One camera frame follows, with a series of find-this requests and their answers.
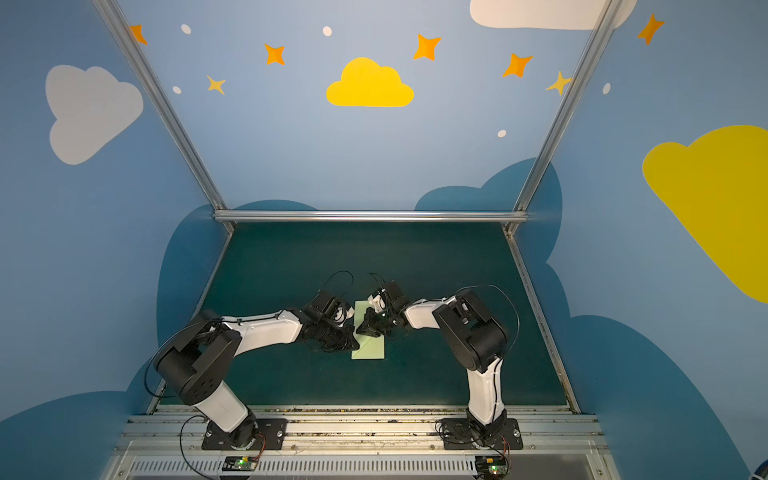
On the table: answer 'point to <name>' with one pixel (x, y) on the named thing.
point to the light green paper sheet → (370, 347)
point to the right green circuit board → (491, 467)
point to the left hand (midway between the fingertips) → (361, 347)
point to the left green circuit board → (240, 463)
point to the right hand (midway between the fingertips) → (356, 329)
